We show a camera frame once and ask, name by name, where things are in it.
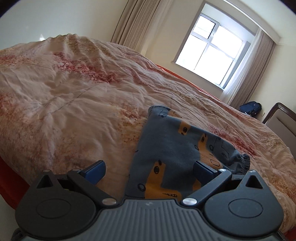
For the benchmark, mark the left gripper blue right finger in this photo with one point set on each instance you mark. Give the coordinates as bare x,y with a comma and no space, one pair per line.
204,173

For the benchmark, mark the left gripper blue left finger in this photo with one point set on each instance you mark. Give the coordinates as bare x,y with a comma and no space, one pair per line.
95,172

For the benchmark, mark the blue patterned children's pants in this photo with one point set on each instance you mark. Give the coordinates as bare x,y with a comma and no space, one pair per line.
162,166

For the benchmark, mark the pink floral duvet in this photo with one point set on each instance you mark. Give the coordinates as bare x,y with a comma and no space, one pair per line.
81,99

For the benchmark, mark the blue backpack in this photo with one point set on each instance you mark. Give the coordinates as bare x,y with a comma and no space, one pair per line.
251,108

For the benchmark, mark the beige right curtain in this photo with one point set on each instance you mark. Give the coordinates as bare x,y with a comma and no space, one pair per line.
248,74

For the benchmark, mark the beige curtain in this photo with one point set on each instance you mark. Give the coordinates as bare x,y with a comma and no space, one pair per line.
139,23
248,74

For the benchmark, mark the brown padded headboard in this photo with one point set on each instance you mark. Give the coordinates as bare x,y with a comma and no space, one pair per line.
280,119

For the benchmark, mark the white framed window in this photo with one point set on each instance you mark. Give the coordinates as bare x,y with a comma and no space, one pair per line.
216,42

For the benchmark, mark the beige left curtain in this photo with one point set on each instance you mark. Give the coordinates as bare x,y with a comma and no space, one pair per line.
139,23

